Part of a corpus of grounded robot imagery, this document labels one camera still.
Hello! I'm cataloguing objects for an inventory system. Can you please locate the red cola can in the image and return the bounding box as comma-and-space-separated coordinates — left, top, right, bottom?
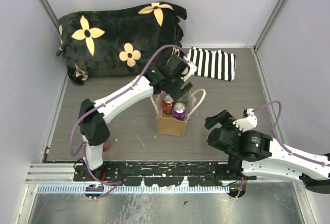
162, 94, 175, 115
103, 141, 110, 151

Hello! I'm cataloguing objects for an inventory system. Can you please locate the purple soda can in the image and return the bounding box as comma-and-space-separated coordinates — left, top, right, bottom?
172, 102, 187, 120

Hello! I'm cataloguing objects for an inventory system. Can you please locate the jute canvas tote bag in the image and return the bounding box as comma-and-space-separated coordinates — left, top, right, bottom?
151, 89, 206, 137

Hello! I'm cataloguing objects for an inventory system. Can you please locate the clear glass green-cap bottle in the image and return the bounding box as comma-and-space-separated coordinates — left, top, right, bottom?
178, 91, 191, 105

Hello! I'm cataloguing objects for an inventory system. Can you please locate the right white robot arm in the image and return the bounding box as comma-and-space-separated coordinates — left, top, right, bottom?
204, 109, 329, 194

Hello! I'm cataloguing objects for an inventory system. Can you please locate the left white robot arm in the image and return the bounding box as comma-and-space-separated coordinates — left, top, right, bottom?
78, 56, 197, 181

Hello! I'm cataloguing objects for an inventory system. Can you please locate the black white striped cloth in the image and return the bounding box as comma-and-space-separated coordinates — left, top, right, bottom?
187, 47, 237, 81

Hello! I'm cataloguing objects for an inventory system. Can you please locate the black floral plush blanket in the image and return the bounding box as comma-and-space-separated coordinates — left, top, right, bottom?
56, 1, 187, 85

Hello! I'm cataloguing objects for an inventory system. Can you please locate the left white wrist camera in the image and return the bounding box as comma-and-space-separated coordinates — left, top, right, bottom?
181, 56, 197, 82

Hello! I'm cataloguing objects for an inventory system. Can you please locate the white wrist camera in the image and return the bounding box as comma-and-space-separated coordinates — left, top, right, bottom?
233, 108, 258, 132
181, 56, 197, 82

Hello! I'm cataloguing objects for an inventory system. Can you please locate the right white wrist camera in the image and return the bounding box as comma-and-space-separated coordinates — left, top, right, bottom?
233, 108, 258, 132

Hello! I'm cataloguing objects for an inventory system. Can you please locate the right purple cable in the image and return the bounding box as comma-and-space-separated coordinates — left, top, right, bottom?
254, 100, 330, 167

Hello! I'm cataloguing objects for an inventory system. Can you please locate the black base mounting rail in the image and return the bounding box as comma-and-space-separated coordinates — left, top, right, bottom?
74, 161, 242, 187

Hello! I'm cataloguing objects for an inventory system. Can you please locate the right aluminium frame post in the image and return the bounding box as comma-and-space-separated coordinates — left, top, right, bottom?
252, 0, 302, 52

